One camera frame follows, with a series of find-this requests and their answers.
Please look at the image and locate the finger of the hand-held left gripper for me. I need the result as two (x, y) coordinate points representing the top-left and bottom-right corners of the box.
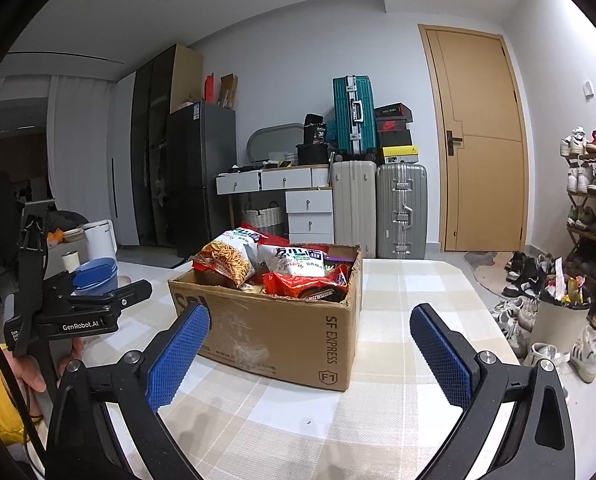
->
(78, 280), (154, 312)

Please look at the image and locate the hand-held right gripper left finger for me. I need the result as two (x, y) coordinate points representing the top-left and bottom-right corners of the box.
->
(45, 302), (229, 480)

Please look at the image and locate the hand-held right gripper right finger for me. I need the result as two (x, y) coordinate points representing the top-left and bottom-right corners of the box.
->
(403, 302), (576, 480)

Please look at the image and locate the cardboard box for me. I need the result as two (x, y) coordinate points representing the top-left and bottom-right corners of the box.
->
(169, 44), (204, 113)
(168, 244), (364, 392)

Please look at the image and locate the orange noodle snack packet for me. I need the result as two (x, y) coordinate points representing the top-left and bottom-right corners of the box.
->
(193, 240), (256, 291)

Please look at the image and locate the white red snack packet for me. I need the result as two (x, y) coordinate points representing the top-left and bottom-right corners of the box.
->
(258, 242), (329, 278)
(222, 227), (265, 252)

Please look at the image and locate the red chocolate snack packet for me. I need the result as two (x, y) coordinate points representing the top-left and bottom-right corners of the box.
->
(263, 265), (351, 303)

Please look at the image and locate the person's left hand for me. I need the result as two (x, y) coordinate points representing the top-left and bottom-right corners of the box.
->
(15, 337), (85, 393)

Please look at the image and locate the blue bowl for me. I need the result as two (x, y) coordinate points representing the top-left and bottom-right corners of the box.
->
(72, 257), (119, 291)
(75, 282), (119, 297)

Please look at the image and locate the white kettle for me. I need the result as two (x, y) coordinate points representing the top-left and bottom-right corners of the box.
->
(82, 220), (119, 261)

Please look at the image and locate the beige checked tablecloth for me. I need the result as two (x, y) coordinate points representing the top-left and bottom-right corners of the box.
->
(73, 257), (529, 480)

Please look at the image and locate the grey rug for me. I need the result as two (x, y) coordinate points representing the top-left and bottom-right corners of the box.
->
(463, 251), (516, 301)

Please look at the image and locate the heap of sneakers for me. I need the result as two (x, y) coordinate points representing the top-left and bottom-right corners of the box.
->
(490, 250), (596, 386)

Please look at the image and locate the white trash bin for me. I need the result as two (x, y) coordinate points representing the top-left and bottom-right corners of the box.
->
(530, 257), (594, 356)

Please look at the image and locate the black cabinet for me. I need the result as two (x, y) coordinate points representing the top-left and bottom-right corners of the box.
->
(129, 44), (204, 248)

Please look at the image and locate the grey refrigerator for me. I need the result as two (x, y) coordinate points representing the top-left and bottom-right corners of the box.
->
(165, 101), (237, 258)

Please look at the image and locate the silver suitcase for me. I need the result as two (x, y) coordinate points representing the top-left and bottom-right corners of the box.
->
(376, 162), (429, 261)

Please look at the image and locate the woven laundry basket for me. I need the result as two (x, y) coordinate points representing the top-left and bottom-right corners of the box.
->
(241, 202), (284, 241)

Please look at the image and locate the beige suitcase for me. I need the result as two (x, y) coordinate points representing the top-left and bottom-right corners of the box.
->
(330, 160), (379, 259)

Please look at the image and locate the wooden shoe rack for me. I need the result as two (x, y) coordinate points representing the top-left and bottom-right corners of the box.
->
(560, 125), (596, 346)

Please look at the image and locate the white drawer desk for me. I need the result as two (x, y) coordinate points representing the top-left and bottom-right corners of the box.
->
(215, 164), (336, 246)

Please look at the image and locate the wooden door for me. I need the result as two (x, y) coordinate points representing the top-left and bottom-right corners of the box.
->
(418, 24), (530, 253)

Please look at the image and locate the yellow black shoe box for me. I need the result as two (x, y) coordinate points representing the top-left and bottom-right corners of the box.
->
(380, 145), (421, 165)

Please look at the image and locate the grey oval folding table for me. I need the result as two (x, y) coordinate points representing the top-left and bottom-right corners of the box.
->
(246, 122), (306, 168)

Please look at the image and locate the flat cardboard box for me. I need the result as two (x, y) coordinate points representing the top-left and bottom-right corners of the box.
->
(169, 44), (204, 113)

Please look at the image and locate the brown paper bag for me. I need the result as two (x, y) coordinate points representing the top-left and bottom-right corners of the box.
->
(219, 74), (239, 110)

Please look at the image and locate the black storage box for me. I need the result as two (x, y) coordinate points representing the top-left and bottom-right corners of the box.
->
(296, 142), (335, 166)

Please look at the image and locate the dark shoe box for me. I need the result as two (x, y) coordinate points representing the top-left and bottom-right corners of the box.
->
(374, 103), (414, 118)

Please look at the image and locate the black paper bag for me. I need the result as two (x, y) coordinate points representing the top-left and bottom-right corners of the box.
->
(303, 113), (329, 146)

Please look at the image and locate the teal suitcase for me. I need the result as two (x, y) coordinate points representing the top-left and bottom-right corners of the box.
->
(333, 75), (377, 157)

